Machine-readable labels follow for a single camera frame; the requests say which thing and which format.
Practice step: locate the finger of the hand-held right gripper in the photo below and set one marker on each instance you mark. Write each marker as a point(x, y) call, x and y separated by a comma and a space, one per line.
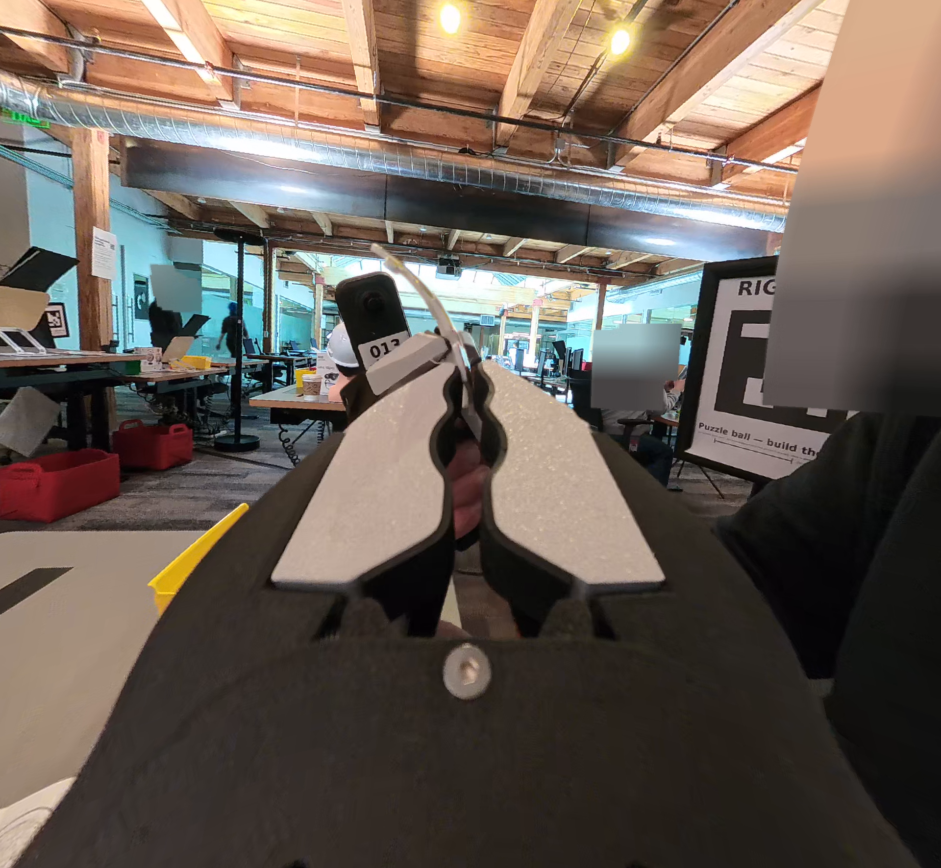
point(412, 357)

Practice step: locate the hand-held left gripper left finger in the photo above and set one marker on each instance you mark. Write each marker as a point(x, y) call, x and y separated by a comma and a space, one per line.
point(367, 500)

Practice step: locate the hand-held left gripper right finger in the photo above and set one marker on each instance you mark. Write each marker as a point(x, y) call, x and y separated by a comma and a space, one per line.
point(573, 500)

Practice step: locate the white curved puzzle ball section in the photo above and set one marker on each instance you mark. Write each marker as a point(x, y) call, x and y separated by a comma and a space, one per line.
point(434, 306)

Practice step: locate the person's right hand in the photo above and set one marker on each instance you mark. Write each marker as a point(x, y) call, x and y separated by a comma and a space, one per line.
point(467, 493)

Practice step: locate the white hard hat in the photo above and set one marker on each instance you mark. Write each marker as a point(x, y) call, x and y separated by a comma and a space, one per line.
point(339, 350)

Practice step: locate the paper coffee cup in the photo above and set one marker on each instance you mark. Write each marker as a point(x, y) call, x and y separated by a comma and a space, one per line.
point(312, 387)

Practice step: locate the black floor pole stand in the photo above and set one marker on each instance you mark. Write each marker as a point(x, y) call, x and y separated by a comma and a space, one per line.
point(237, 442)

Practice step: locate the yellow plastic bin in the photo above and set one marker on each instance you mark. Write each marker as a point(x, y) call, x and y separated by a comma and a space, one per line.
point(191, 559)

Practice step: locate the large framed marker sign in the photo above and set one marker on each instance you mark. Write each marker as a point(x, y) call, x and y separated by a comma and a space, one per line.
point(724, 368)

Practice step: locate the red fabric bin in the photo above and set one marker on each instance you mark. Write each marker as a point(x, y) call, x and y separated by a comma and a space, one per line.
point(59, 486)
point(151, 445)

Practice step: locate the hanging ceiling lamp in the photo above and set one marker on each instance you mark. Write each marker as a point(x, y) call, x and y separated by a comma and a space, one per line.
point(620, 40)
point(450, 17)

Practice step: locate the small marker sign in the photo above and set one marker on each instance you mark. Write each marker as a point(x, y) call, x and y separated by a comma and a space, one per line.
point(56, 320)

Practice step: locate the silver ventilation duct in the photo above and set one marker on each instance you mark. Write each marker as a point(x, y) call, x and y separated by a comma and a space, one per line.
point(220, 129)

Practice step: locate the wooden post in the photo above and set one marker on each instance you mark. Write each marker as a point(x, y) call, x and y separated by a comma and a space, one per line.
point(92, 185)

